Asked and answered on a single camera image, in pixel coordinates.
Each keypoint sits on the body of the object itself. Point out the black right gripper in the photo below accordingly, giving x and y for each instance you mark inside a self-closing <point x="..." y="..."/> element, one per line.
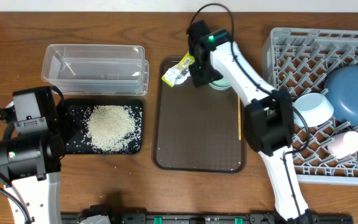
<point x="199" y="72"/>

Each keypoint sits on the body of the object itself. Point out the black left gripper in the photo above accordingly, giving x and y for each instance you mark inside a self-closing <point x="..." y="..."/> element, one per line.
<point x="58" y="116"/>

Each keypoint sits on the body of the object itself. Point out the pile of rice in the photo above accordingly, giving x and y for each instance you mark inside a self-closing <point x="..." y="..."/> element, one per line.
<point x="105" y="129"/>

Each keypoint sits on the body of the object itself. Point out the light blue bowl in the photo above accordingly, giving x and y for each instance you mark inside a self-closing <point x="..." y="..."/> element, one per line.
<point x="314" y="108"/>

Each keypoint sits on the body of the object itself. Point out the dark blue plate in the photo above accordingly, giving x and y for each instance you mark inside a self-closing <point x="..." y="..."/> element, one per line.
<point x="342" y="87"/>

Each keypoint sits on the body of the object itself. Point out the pink cup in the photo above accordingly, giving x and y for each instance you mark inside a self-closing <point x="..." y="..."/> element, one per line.
<point x="343" y="144"/>

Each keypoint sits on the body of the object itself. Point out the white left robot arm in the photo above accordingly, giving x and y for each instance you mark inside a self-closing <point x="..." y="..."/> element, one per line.
<point x="31" y="150"/>

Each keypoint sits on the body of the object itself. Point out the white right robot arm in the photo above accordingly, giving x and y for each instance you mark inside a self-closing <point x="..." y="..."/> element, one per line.
<point x="268" y="113"/>

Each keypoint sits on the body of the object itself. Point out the grey dishwasher rack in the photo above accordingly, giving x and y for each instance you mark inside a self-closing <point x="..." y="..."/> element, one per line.
<point x="299" y="61"/>

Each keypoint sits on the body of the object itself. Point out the yellow crumpled wrapper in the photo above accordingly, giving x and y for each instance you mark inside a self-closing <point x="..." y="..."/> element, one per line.
<point x="180" y="72"/>

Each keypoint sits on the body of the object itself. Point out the mint green bowl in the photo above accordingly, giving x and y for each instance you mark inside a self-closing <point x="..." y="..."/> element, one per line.
<point x="222" y="84"/>

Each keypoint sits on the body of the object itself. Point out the black plastic tray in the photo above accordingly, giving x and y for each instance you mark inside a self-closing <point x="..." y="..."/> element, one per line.
<point x="73" y="130"/>

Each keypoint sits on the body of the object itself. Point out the clear plastic bin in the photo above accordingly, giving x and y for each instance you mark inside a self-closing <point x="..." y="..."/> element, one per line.
<point x="97" y="69"/>

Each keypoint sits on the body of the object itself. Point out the wooden chopstick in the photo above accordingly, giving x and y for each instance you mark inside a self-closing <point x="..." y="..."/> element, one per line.
<point x="239" y="118"/>

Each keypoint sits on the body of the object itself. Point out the brown serving tray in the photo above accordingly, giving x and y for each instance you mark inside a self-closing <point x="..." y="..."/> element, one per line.
<point x="197" y="129"/>

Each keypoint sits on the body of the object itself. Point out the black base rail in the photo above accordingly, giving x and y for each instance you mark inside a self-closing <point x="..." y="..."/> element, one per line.
<point x="253" y="218"/>

